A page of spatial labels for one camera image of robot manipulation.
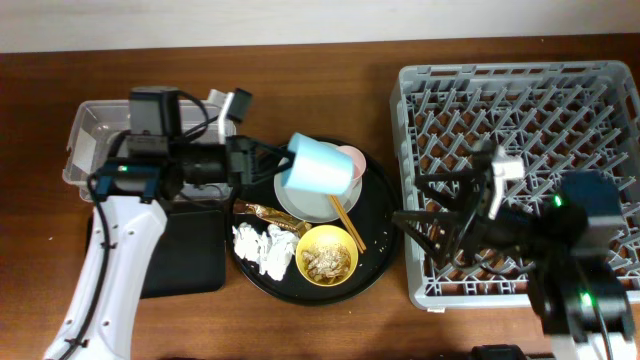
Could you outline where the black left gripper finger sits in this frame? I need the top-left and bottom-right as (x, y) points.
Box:
(249, 138), (295, 159)
(244, 161), (293, 186)

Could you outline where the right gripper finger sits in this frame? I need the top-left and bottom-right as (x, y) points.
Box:
(392, 210), (473, 265)
(414, 169), (487, 200)

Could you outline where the light blue plastic cup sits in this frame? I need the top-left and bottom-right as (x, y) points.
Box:
(280, 133), (354, 195)

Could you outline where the gold coffee sachet wrapper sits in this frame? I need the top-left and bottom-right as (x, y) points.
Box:
(233, 200), (312, 236)

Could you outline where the white tissue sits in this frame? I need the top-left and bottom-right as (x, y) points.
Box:
(232, 222), (300, 281)

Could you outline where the pink plastic cup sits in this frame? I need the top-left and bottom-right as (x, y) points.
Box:
(337, 145), (366, 182)

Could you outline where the yellow bowl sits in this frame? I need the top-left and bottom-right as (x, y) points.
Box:
(295, 225), (359, 287)

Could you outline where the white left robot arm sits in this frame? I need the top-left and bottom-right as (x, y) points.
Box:
(44, 134), (296, 359)

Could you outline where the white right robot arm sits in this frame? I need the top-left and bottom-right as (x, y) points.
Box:
(245, 159), (635, 359)

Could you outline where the grey dishwasher rack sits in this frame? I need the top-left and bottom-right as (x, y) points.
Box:
(390, 61), (639, 302)

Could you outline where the clear plastic waste bin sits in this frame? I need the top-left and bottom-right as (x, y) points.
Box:
(62, 100), (231, 202)

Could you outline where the grey round plate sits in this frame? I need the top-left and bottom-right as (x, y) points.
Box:
(273, 142), (364, 224)

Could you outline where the black round tray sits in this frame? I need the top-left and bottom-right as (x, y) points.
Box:
(231, 154), (403, 306)

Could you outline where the wooden chopstick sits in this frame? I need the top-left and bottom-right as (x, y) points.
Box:
(327, 194), (365, 253)
(330, 194), (368, 251)

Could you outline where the black rectangular tray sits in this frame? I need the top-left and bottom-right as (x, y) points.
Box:
(82, 196), (227, 306)

